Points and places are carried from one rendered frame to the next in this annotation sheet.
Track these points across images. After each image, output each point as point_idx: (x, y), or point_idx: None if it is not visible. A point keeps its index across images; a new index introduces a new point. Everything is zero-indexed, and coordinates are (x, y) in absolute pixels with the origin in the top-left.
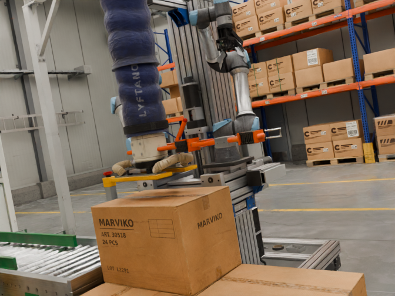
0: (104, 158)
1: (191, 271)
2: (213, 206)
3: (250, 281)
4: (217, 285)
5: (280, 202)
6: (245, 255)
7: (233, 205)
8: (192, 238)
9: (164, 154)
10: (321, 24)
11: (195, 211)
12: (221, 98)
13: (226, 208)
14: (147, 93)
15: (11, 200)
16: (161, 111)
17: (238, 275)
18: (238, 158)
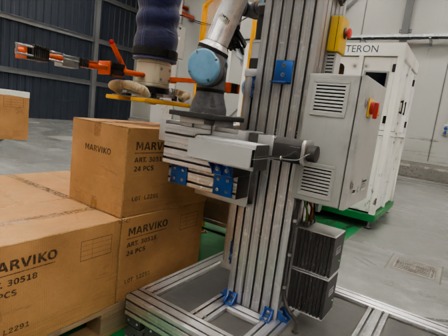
0: None
1: (71, 177)
2: (104, 137)
3: (61, 213)
4: (76, 205)
5: None
6: (247, 270)
7: (185, 170)
8: (79, 152)
9: (141, 81)
10: None
11: (86, 131)
12: (283, 25)
13: (117, 149)
14: (136, 16)
15: (383, 155)
16: (142, 35)
17: (87, 213)
18: (195, 110)
